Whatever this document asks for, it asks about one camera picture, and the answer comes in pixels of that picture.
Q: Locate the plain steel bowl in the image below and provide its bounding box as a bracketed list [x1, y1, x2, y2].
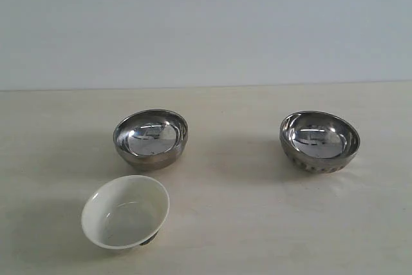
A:
[113, 109, 189, 171]

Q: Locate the white ceramic bowl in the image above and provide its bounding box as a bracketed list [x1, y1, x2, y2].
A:
[81, 175, 170, 251]

